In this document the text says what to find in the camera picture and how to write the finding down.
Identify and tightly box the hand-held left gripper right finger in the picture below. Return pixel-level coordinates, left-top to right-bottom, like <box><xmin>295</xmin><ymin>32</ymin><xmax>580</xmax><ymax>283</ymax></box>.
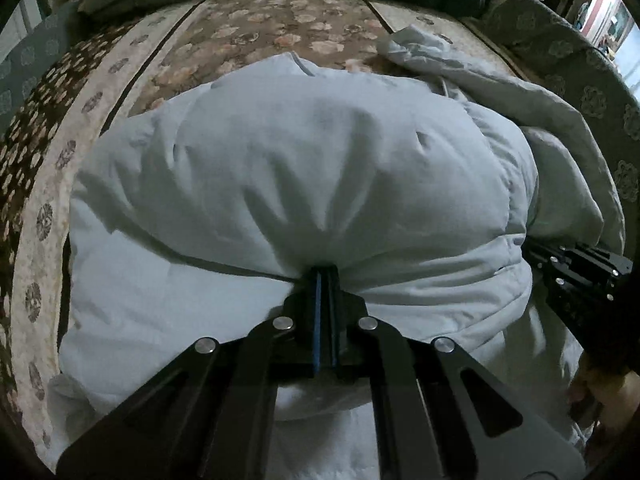
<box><xmin>328</xmin><ymin>266</ymin><xmax>587</xmax><ymax>480</ymax></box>

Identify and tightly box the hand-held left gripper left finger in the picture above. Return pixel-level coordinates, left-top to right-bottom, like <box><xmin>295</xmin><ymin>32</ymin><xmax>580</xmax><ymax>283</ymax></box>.
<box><xmin>55</xmin><ymin>266</ymin><xmax>329</xmax><ymax>480</ymax></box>

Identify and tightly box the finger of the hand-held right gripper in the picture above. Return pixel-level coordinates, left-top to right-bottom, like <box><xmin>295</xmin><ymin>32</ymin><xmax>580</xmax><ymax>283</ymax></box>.
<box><xmin>521</xmin><ymin>238</ymin><xmax>565</xmax><ymax>281</ymax></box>

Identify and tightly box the light blue padded jacket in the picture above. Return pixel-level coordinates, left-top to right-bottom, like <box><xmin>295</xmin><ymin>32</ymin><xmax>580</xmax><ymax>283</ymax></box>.
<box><xmin>47</xmin><ymin>25</ymin><xmax>626</xmax><ymax>480</ymax></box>

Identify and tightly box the person's right hand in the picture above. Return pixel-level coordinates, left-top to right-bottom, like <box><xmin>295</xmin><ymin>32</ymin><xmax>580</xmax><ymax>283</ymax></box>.
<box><xmin>569</xmin><ymin>354</ymin><xmax>640</xmax><ymax>463</ymax></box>

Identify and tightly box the grey patterned bedsheet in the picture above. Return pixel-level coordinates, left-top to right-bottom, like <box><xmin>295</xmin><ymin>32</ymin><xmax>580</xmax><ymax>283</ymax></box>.
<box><xmin>0</xmin><ymin>0</ymin><xmax>640</xmax><ymax>281</ymax></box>

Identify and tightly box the floral brown bedspread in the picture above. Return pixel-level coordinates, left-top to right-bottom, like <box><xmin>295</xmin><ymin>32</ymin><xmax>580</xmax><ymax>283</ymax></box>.
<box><xmin>0</xmin><ymin>0</ymin><xmax>531</xmax><ymax>461</ymax></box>

